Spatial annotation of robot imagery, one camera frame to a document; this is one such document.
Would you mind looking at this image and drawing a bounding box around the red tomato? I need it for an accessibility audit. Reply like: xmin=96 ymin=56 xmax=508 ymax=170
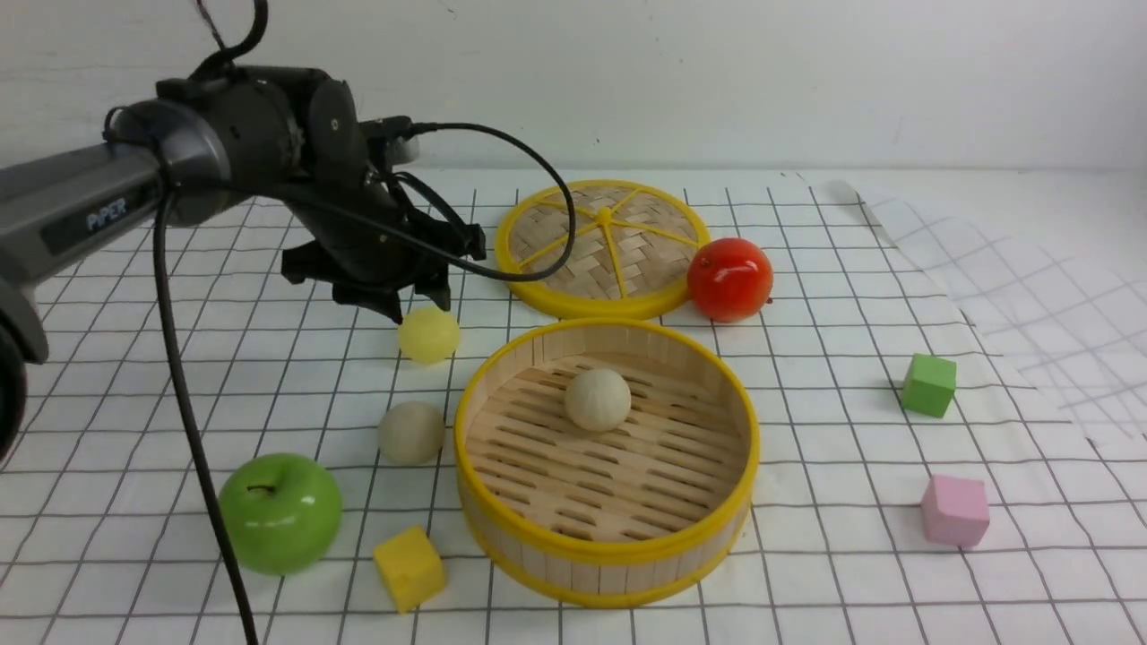
xmin=686 ymin=238 xmax=774 ymax=323

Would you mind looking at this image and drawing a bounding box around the green cube block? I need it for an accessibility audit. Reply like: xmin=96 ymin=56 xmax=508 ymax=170
xmin=902 ymin=353 xmax=958 ymax=419

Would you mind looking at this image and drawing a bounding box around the yellow bun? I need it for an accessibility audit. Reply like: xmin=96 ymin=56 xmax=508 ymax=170
xmin=397 ymin=305 xmax=461 ymax=365

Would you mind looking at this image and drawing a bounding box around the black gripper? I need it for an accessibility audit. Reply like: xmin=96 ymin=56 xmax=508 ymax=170
xmin=281 ymin=78 xmax=487 ymax=325

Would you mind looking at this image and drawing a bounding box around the green apple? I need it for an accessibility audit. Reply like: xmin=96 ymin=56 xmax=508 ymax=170
xmin=218 ymin=452 xmax=341 ymax=576

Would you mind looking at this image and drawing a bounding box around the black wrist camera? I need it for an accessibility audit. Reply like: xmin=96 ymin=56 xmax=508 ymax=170
xmin=358 ymin=116 xmax=419 ymax=173

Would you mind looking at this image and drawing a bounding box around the woven bamboo steamer lid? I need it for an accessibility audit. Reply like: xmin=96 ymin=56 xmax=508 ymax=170
xmin=493 ymin=180 xmax=711 ymax=320

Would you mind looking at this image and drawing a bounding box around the white grid tablecloth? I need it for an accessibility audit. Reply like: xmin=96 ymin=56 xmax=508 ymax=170
xmin=3 ymin=176 xmax=1144 ymax=644

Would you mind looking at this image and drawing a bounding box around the pink cube block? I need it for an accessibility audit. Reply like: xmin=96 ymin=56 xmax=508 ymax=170
xmin=920 ymin=474 xmax=990 ymax=547

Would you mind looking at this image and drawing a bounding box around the beige bun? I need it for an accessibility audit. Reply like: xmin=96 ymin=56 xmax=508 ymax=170
xmin=563 ymin=368 xmax=634 ymax=433
xmin=376 ymin=401 xmax=445 ymax=467

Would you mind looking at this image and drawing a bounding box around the yellow cube block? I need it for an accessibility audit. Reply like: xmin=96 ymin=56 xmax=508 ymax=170
xmin=372 ymin=526 xmax=447 ymax=614

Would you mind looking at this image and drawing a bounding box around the bamboo steamer tray yellow rim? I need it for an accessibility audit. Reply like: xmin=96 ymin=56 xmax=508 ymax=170
xmin=453 ymin=318 xmax=760 ymax=608

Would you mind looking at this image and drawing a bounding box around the black cable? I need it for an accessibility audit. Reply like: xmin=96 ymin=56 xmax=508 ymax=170
xmin=101 ymin=0 xmax=578 ymax=645

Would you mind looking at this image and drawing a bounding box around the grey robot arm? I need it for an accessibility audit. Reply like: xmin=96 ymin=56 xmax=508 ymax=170
xmin=1 ymin=67 xmax=485 ymax=452

